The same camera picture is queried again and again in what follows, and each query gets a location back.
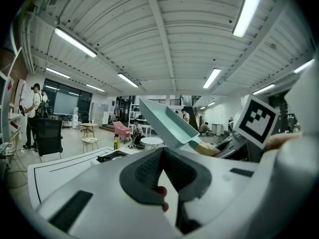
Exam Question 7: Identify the grey lockers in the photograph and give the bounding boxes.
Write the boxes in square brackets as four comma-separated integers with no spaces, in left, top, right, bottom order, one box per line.
[89,102,110,126]

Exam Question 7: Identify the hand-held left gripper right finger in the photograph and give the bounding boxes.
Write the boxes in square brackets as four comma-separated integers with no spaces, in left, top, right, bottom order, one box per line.
[163,148,212,235]

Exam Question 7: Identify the white shelf unit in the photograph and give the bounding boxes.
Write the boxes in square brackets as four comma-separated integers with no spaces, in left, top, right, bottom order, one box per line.
[0,46,28,144]

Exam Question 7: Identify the black office chair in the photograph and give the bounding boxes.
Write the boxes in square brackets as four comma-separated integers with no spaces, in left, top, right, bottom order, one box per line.
[33,118,63,163]

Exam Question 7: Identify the white metal shelf rack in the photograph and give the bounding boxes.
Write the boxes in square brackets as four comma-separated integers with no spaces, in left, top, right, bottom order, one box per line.
[129,103,152,137]

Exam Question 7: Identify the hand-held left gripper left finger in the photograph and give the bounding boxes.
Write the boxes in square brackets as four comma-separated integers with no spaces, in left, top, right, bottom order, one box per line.
[119,148,165,206]

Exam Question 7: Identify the large dark window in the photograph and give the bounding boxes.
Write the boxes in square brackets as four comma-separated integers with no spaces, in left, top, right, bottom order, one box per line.
[42,78,93,117]

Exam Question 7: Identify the dark staircase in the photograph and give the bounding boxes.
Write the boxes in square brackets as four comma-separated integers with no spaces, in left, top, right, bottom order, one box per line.
[185,106,201,132]

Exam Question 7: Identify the ceiling strip light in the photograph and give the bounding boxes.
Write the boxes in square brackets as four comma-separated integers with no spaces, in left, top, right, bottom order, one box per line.
[252,84,276,95]
[54,26,98,58]
[202,68,222,89]
[232,0,264,38]
[46,67,71,79]
[85,84,106,93]
[117,72,140,88]
[293,58,315,74]

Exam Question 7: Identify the pink armchair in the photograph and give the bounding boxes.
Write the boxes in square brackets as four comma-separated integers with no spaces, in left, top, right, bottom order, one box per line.
[112,120,132,144]

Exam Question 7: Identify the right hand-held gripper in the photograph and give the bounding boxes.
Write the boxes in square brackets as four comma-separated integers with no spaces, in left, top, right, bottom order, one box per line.
[215,94,280,163]

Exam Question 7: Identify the round white side table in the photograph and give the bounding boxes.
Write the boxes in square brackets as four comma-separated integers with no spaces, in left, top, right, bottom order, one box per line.
[140,136,164,151]

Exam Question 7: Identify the person's right forearm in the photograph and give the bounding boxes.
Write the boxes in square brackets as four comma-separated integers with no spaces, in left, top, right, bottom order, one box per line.
[264,132,304,152]

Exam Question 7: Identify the person's left hand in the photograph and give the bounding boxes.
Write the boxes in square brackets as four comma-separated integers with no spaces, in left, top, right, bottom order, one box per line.
[156,186,170,213]

